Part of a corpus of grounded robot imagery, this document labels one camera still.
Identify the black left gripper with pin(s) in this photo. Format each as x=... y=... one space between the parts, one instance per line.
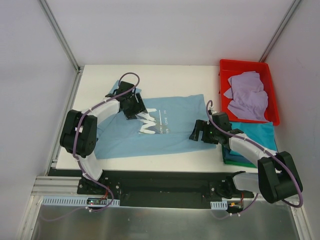
x=135 y=107

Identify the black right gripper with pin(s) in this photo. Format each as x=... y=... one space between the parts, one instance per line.
x=202 y=132

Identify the light blue printed t-shirt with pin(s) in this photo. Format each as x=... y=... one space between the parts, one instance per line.
x=163 y=129

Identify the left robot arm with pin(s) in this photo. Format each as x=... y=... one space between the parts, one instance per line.
x=79 y=133

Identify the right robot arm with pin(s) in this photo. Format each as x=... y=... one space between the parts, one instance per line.
x=277 y=178

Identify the dark blue folded t-shirt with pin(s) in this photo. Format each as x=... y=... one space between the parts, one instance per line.
x=227 y=156

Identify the lavender t-shirt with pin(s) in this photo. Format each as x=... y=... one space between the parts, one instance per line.
x=248 y=99

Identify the red plastic bin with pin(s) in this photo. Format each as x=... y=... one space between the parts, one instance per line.
x=228 y=68

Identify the teal folded t-shirt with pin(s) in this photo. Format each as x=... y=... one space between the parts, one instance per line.
x=262 y=133

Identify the green folded t-shirt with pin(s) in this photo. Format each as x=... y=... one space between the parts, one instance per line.
x=239 y=164

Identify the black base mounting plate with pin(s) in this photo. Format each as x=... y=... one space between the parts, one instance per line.
x=163 y=200

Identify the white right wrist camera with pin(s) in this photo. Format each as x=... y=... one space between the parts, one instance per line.
x=212 y=111

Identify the left aluminium frame post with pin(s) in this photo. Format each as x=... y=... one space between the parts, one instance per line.
x=59 y=34

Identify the aluminium frame post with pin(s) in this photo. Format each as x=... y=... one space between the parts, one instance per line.
x=59 y=34
x=291 y=11

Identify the right white cable duct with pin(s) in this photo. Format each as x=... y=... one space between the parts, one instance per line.
x=225 y=205

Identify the white cable duct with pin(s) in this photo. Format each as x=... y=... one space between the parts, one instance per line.
x=70 y=201
x=225 y=205

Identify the left white cable duct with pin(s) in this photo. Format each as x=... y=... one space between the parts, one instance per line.
x=70 y=201

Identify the right aluminium frame post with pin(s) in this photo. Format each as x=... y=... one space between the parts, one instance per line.
x=291 y=11

